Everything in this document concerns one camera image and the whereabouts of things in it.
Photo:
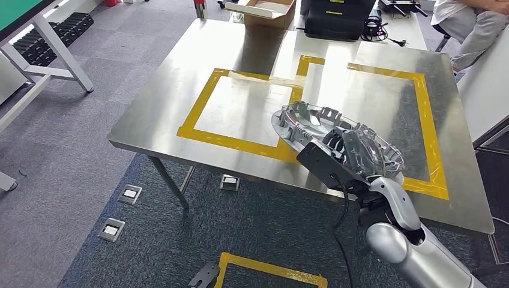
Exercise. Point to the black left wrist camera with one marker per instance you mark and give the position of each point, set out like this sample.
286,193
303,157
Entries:
204,276

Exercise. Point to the yellow tape rectangle outline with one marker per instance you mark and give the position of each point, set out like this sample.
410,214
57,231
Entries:
427,119

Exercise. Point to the grey wheel cover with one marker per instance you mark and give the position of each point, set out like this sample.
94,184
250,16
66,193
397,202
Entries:
302,119

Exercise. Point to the black ribbed blocks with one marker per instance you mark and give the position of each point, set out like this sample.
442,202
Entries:
71,26

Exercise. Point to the yellow floor tape square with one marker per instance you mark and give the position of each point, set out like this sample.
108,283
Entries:
270,268

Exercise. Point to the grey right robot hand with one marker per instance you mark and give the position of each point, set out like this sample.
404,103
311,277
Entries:
358,153

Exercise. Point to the steel workbench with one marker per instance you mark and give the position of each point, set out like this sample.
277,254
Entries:
179,91

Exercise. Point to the brown cardboard box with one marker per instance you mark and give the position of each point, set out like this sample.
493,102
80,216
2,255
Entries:
274,20

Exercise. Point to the black metal bracket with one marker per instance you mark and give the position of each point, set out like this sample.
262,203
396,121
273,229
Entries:
401,6

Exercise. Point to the steel frame side table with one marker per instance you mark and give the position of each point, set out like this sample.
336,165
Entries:
489,91

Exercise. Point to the black stool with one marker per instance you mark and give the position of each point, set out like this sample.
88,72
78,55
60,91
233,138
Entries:
441,33

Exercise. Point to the steel floor socket box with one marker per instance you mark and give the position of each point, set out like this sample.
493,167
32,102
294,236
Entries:
130,194
111,229
230,182

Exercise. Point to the yellow tape outline with notch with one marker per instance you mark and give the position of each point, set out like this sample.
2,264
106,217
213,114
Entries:
199,107

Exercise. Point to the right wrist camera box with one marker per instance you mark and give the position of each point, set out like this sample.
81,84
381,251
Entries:
322,163

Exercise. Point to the white table with green top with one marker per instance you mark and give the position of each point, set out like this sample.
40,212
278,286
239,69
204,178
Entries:
51,71

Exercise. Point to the black equipment case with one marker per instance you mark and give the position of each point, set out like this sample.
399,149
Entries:
338,24

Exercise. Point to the person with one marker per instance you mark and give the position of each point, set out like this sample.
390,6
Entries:
473,28

